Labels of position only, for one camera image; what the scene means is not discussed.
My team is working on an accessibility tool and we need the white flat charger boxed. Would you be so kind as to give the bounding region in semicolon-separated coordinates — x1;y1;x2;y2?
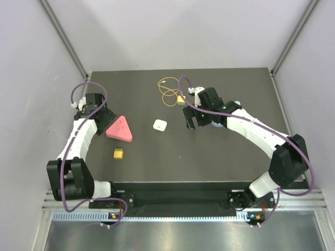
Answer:
153;119;168;132

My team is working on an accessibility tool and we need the pink triangular power strip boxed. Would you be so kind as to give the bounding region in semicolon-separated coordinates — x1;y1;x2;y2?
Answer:
106;116;133;142

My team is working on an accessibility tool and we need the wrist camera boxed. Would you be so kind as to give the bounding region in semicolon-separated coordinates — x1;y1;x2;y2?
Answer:
188;86;205;107
71;97;86;111

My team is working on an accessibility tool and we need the light blue round power strip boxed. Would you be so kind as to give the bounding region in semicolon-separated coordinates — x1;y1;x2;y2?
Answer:
211;100;241;128

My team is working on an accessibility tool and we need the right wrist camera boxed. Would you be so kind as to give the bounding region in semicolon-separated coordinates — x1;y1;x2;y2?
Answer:
188;86;205;107

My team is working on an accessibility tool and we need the yellow cube plug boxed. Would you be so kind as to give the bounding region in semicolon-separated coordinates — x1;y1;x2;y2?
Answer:
113;149;124;159

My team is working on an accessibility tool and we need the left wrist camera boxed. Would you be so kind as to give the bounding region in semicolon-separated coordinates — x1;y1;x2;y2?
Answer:
71;97;86;111

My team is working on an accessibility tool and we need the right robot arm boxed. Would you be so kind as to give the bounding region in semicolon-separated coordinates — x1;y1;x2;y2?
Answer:
183;87;308;207

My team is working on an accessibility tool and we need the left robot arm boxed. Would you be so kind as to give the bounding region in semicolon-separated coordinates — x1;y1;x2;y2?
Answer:
47;93;119;208

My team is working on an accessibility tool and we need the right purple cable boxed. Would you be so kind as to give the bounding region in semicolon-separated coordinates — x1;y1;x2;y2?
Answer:
177;75;315;227

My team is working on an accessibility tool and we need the slotted cable duct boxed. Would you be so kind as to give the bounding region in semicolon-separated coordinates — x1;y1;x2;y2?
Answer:
52;211;262;222

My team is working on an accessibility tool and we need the yellow charging cable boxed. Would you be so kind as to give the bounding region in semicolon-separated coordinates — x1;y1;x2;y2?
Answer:
157;76;183;107

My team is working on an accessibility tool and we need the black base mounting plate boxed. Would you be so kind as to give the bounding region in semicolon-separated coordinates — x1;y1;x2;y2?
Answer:
109;182;252;210

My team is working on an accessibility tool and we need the yellow charger with cable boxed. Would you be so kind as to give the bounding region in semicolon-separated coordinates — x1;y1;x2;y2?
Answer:
177;95;186;106

